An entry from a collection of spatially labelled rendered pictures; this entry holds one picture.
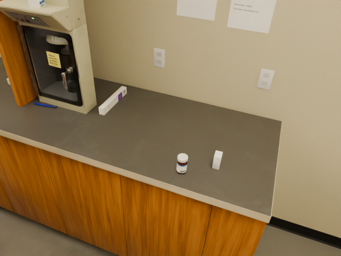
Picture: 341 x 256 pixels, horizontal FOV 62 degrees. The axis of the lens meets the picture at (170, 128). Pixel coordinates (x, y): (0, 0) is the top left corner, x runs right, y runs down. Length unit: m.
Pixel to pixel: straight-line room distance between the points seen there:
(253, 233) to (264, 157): 0.35
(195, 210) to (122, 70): 1.05
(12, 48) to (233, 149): 1.24
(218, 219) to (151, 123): 0.61
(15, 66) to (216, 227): 1.32
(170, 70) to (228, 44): 0.39
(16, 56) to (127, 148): 0.78
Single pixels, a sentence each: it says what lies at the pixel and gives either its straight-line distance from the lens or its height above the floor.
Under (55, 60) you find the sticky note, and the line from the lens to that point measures 1.60.
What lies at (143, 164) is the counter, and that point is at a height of 0.94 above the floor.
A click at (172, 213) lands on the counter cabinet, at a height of 0.71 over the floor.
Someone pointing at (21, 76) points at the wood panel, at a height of 1.10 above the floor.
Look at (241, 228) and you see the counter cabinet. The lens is 1.36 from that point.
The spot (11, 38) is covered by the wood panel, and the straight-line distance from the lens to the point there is 1.73.
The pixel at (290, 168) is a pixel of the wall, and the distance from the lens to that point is 2.00.
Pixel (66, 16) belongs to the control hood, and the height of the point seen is 1.48.
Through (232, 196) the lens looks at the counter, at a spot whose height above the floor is 0.94.
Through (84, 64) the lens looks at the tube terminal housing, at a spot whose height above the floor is 1.22.
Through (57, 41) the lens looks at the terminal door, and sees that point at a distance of 1.53.
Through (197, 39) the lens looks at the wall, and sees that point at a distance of 1.66.
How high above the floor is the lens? 1.86
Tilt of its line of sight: 37 degrees down
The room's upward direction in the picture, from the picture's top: 3 degrees clockwise
